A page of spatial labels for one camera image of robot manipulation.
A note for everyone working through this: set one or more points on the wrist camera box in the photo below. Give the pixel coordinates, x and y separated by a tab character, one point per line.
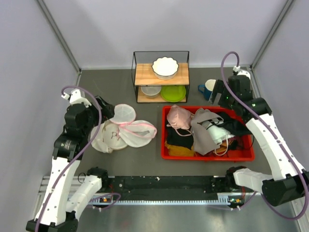
76	96
237	70

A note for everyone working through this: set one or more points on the aluminium frame rail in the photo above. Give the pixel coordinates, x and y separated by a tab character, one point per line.
103	199

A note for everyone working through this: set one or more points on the grey metal bowl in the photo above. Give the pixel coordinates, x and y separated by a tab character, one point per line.
151	91

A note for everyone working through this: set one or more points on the white bra in bin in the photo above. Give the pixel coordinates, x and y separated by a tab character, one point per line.
219	135

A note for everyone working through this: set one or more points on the red plastic bin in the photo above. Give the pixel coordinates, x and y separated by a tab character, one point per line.
243	153

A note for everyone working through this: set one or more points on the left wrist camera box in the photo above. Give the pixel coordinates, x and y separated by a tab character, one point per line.
76	96

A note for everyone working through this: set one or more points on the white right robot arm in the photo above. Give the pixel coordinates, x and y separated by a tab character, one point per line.
288	179

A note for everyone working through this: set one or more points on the cream mesh laundry bag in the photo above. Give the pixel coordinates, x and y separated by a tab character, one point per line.
107	140

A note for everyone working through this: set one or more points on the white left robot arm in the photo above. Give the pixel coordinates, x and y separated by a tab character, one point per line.
59	212

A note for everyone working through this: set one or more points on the blue mug white interior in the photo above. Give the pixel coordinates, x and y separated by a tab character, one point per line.
207	88

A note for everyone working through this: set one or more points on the green plate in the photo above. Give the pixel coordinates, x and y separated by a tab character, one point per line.
173	93

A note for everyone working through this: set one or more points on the black garment in bin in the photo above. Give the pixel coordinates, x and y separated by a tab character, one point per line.
179	137

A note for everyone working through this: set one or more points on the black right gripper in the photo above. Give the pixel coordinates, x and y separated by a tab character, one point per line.
220	87

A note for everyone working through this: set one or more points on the white scalloped bowl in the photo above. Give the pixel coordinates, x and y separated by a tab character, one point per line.
165	68

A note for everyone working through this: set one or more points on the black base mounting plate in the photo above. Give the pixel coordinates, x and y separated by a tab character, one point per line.
172	188

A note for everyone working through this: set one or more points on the white mesh laundry bag pink zipper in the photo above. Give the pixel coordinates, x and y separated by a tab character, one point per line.
135	133

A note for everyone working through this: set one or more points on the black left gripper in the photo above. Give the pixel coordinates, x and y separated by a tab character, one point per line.
107	110

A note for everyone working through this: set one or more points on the taupe grey bra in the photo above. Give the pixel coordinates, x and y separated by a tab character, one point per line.
203	142

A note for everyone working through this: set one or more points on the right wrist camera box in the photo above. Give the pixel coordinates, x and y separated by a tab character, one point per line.
237	70

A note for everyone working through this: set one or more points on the black wire wooden shelf rack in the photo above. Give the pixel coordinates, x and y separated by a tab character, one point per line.
142	73

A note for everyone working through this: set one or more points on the pink bra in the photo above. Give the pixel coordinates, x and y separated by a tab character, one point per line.
179	118

